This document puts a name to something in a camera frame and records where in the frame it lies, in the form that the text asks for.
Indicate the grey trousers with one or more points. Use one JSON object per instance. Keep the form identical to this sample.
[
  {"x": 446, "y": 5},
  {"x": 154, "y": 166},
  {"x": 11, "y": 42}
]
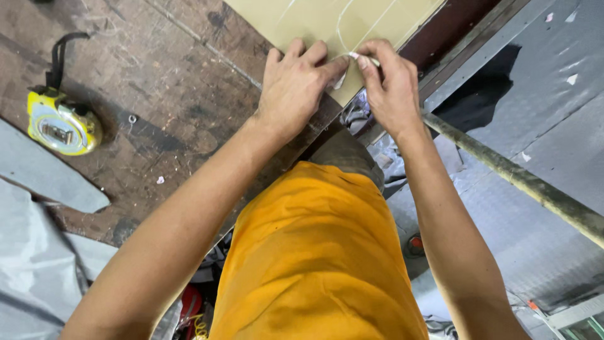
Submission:
[{"x": 349, "y": 153}]

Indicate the person's right hand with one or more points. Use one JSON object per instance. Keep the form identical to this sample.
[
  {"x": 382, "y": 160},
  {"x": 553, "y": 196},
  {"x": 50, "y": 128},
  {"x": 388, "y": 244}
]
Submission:
[{"x": 391, "y": 97}]

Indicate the beige fabric sheet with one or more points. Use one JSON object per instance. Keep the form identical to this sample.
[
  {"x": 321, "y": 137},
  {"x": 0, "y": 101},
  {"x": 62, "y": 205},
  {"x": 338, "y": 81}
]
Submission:
[{"x": 330, "y": 33}]

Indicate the bamboo pole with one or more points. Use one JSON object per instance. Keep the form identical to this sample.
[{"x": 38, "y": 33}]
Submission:
[{"x": 519, "y": 177}]

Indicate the grey fabric sheet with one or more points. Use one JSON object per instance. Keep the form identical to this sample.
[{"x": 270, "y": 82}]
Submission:
[{"x": 37, "y": 236}]

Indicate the black cloth piece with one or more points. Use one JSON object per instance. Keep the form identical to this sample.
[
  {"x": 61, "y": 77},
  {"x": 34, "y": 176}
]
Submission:
[{"x": 476, "y": 94}]

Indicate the white tailor's chalk piece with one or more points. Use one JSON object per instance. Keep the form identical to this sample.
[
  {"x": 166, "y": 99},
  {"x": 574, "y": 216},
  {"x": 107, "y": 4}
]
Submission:
[{"x": 365, "y": 58}]

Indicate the red tool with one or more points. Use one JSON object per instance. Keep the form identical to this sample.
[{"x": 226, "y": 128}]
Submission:
[{"x": 191, "y": 307}]

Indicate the orange shirt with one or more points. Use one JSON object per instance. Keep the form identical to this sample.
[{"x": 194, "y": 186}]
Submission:
[{"x": 316, "y": 259}]

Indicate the grey textured mat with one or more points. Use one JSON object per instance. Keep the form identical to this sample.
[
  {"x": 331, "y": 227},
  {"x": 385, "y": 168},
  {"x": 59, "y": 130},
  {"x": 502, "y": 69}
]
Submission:
[{"x": 528, "y": 189}]

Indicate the person's left hand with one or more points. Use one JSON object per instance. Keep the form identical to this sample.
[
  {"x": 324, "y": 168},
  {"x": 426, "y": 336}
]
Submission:
[{"x": 290, "y": 101}]

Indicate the yellow tape measure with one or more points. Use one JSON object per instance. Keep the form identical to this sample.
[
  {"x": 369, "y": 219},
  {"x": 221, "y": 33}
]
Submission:
[{"x": 59, "y": 120}]

